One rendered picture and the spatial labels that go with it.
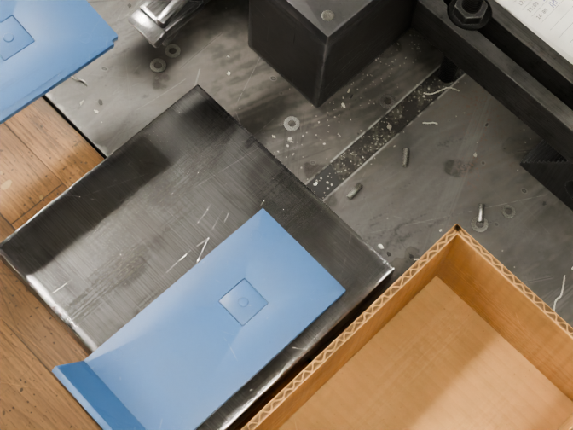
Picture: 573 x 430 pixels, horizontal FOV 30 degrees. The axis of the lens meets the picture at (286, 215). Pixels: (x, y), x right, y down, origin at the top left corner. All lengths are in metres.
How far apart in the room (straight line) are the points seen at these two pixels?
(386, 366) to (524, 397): 0.08
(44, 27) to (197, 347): 0.20
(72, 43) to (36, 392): 0.20
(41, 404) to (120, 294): 0.08
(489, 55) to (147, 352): 0.26
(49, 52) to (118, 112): 0.10
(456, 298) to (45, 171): 0.26
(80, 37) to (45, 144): 0.10
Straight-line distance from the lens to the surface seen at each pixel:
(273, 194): 0.64
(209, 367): 0.60
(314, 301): 0.61
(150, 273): 0.62
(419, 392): 0.62
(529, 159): 0.69
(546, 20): 0.69
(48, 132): 0.69
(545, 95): 0.63
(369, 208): 0.66
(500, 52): 0.64
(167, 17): 0.62
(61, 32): 0.61
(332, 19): 0.62
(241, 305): 0.61
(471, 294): 0.63
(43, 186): 0.67
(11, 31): 0.61
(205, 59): 0.71
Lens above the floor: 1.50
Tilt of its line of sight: 67 degrees down
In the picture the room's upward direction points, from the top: 7 degrees clockwise
